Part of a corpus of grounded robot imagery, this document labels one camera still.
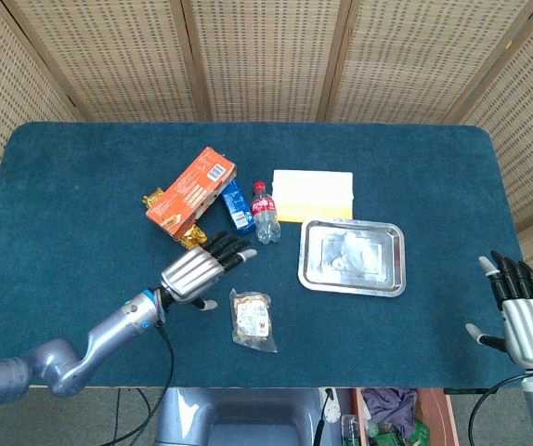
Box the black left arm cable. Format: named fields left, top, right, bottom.
left=101, top=320, right=176, bottom=446

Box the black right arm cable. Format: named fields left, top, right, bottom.
left=468, top=370, right=527, bottom=446

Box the left five-finger robot hand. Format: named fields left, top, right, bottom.
left=159, top=230, right=259, bottom=311

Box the clear bottle with red label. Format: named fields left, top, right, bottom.
left=250, top=181, right=282, bottom=245

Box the yellow white sponge block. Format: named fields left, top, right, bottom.
left=271, top=169, right=356, bottom=223

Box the gold foil snack packet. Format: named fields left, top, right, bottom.
left=176, top=226, right=209, bottom=252
left=142, top=187, right=165, bottom=209

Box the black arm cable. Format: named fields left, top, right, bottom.
left=101, top=320, right=176, bottom=446
left=468, top=370, right=527, bottom=446

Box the orange snack carton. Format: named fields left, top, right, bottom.
left=145, top=146, right=239, bottom=242

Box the clear packaged snack bag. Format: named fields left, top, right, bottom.
left=228, top=288, right=280, bottom=354

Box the woven rattan folding screen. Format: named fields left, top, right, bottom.
left=0, top=0, right=533, bottom=308

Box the blue felt table mat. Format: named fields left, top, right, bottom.
left=0, top=121, right=527, bottom=389

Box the black floor cable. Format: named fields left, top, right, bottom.
left=110, top=387, right=124, bottom=442

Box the right five-finger robot hand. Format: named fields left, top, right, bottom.
left=464, top=250, right=533, bottom=371

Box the blue small carton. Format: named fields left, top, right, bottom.
left=221, top=178, right=256, bottom=237

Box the green snack packet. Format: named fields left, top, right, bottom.
left=367, top=420, right=431, bottom=446

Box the grey robot torso base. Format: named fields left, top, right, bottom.
left=154, top=387, right=326, bottom=446

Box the silver metal tray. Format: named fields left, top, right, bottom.
left=297, top=218, right=408, bottom=298

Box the purple cloth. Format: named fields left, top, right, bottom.
left=362, top=388, right=420, bottom=427

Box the reddish wooden storage box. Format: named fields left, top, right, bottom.
left=352, top=387, right=454, bottom=446

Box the white handheld device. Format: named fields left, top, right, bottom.
left=322, top=387, right=343, bottom=426

